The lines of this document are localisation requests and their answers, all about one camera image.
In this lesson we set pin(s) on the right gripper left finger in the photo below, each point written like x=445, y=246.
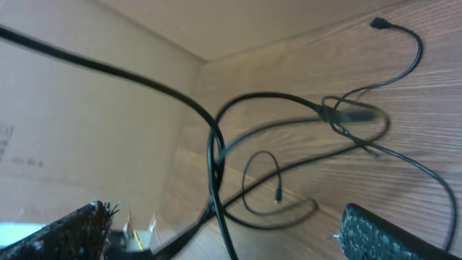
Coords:
x=81, y=234

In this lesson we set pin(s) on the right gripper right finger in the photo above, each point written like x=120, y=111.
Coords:
x=366, y=236

